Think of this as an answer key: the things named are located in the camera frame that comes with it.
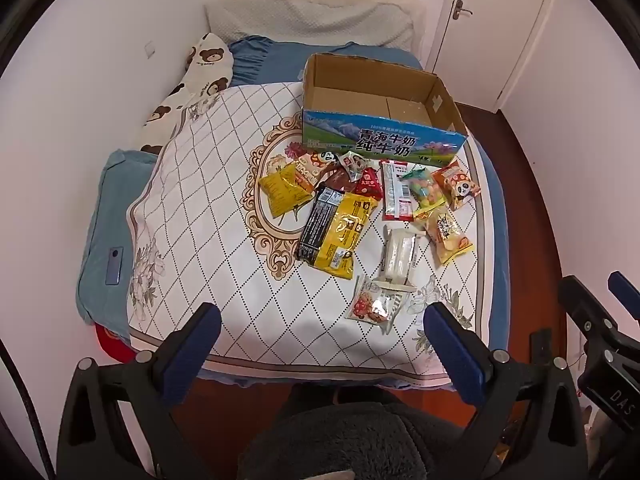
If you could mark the cardboard box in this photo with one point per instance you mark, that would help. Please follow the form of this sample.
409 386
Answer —
350 135

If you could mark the plain white snack packet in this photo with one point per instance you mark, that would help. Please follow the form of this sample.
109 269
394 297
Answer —
400 255

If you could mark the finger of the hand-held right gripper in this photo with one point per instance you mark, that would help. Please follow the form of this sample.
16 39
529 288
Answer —
622 287
582 305

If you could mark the small portrait print packet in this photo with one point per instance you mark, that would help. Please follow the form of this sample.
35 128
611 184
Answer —
352 164

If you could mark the light blue pillow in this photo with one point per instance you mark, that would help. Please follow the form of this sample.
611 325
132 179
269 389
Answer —
100 220

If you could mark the large black yellow snack packet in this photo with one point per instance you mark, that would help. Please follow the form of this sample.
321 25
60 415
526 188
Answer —
340 230

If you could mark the orange white panda snack packet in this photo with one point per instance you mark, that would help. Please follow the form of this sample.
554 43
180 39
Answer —
310 167

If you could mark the white packet with brown lettering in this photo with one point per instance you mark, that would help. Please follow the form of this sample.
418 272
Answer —
375 302

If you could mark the bear print pillow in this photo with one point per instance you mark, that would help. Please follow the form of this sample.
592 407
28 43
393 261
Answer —
205 60

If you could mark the yellow orange snack packet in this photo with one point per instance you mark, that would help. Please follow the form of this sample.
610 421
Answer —
447 235

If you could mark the person's dark fuzzy clothing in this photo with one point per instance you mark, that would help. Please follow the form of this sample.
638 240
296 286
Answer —
325 435

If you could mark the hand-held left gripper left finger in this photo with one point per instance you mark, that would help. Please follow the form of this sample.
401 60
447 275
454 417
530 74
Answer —
195 346

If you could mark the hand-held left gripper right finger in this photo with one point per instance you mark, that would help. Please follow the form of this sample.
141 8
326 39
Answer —
455 351

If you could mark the clear bag of colourful candies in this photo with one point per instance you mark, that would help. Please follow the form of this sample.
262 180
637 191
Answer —
425 191

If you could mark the dark red snack packet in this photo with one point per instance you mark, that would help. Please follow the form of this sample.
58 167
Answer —
337 178

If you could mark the white door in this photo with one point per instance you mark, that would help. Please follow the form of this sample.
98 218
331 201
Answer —
480 50

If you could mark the smartphone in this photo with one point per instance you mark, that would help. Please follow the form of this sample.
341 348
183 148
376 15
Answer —
114 267

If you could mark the red triangular snack packet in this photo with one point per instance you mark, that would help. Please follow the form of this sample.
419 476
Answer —
370 184

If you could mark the red cloth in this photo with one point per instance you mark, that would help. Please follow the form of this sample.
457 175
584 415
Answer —
112 342

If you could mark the long red white packet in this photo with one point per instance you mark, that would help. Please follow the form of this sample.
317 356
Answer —
397 192

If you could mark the white diamond pattern quilt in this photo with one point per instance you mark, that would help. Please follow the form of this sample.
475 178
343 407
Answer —
200 210

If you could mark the white textured headboard cushion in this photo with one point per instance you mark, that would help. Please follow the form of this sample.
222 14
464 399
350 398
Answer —
300 20

